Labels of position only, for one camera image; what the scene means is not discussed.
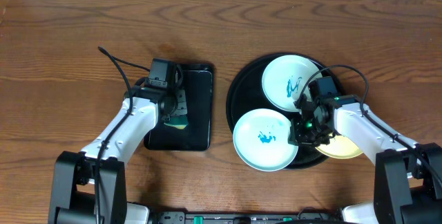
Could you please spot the white plate with blue splat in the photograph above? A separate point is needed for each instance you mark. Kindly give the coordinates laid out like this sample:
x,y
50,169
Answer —
x,y
261,140

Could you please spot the yellow plate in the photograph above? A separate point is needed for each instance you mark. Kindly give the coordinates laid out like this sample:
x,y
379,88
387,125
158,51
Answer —
x,y
339,147

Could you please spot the green yellow sponge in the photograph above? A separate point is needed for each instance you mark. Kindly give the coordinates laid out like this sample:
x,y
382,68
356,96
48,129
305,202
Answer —
x,y
177,123

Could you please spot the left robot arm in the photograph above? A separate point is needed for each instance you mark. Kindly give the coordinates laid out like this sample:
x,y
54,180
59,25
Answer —
x,y
90,186

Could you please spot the white plate with M stain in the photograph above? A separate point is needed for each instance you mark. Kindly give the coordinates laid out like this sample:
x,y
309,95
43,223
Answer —
x,y
284,78

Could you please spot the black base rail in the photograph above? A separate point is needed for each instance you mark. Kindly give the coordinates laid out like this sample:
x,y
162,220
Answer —
x,y
223,218

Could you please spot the black round tray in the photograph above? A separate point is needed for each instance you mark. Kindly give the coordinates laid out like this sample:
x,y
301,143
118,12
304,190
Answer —
x,y
246,94

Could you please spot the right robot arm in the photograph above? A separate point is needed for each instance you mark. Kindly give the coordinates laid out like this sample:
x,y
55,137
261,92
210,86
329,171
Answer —
x,y
407,184

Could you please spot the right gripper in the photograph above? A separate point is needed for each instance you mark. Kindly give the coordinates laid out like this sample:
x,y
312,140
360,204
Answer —
x,y
300,139

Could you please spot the black rectangular tray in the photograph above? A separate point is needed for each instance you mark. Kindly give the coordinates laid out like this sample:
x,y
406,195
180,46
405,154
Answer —
x,y
198,85

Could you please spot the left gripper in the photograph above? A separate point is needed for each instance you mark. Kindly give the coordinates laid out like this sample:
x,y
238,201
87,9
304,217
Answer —
x,y
178,106

